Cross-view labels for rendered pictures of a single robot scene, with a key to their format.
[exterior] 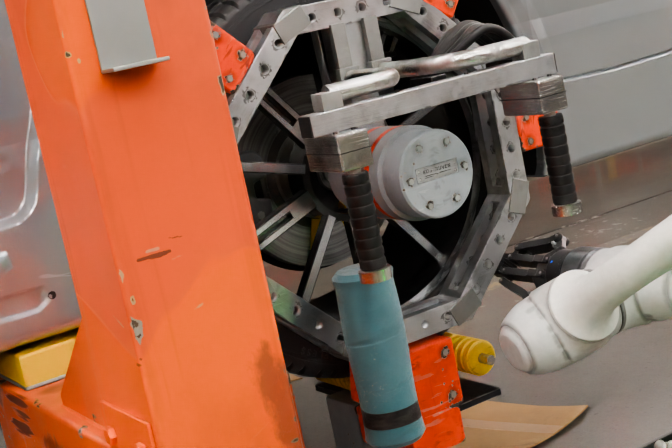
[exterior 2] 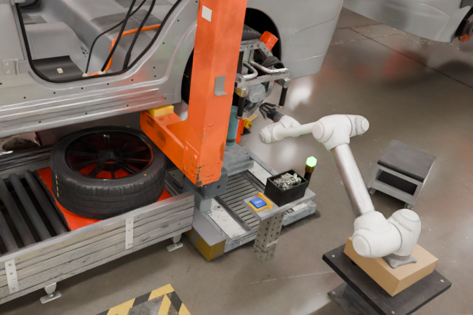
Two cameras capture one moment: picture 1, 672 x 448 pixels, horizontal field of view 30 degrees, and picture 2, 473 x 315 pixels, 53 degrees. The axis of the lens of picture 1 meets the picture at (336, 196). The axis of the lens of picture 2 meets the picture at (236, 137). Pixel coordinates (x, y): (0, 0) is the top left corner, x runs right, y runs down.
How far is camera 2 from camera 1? 1.40 m
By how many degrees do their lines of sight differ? 25
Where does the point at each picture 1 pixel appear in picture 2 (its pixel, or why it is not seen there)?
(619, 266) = (289, 131)
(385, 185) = not seen: hidden behind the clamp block
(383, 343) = (234, 126)
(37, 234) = (165, 85)
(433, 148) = (258, 88)
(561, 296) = (275, 131)
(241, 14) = not seen: hidden behind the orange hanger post
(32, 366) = (156, 112)
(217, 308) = (217, 135)
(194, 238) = (218, 123)
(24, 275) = (160, 93)
